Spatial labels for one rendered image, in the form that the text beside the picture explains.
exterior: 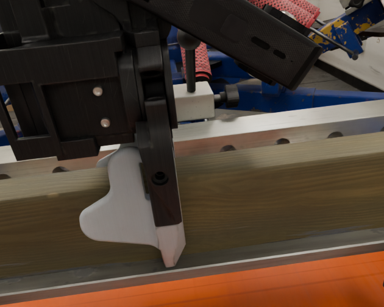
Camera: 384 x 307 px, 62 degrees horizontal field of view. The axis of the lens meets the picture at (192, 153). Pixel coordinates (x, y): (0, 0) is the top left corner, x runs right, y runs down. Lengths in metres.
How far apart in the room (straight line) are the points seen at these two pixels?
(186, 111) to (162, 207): 0.26
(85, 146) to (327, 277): 0.26
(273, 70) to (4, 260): 0.21
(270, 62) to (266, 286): 0.22
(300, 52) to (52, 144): 0.13
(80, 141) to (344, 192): 0.17
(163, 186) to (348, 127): 0.32
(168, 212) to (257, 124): 0.26
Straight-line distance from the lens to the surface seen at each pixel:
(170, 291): 0.33
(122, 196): 0.18
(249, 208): 0.22
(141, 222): 0.19
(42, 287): 0.25
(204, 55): 0.61
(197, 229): 0.22
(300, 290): 0.33
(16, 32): 0.18
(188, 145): 0.38
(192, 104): 0.42
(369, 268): 0.36
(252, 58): 0.16
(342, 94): 0.88
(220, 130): 0.40
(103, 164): 0.24
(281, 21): 0.17
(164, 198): 0.16
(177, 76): 0.65
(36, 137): 0.17
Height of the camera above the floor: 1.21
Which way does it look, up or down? 29 degrees down
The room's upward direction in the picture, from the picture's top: 6 degrees counter-clockwise
